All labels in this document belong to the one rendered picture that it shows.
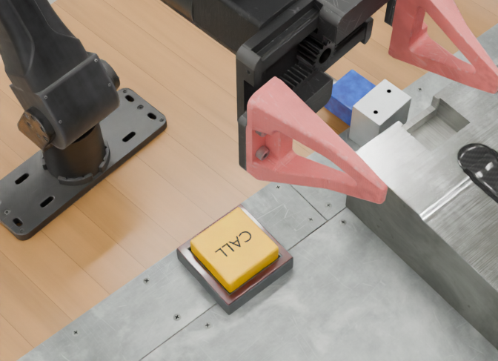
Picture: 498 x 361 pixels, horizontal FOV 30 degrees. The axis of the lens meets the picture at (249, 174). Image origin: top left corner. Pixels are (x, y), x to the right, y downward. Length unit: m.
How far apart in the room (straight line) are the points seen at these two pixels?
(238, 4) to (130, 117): 0.52
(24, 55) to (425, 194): 0.37
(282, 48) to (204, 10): 0.05
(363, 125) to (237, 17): 0.47
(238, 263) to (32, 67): 0.25
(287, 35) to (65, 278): 0.48
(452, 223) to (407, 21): 0.33
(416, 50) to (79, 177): 0.48
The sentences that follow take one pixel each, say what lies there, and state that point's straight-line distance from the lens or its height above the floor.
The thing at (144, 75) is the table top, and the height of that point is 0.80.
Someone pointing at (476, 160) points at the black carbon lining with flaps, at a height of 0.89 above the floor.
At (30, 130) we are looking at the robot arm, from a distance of 0.89.
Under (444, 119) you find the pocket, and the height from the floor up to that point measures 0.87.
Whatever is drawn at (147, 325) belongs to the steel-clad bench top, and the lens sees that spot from 0.87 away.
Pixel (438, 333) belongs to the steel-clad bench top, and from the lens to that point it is 0.88.
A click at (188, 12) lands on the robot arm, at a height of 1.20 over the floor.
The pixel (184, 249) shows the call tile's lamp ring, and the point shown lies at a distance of 0.88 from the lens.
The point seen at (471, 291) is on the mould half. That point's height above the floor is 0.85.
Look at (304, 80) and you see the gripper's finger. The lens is 0.52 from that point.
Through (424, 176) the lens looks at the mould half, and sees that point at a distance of 0.85.
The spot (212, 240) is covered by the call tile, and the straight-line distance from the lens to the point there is 0.87.
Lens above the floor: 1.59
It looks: 56 degrees down
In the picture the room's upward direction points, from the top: 1 degrees counter-clockwise
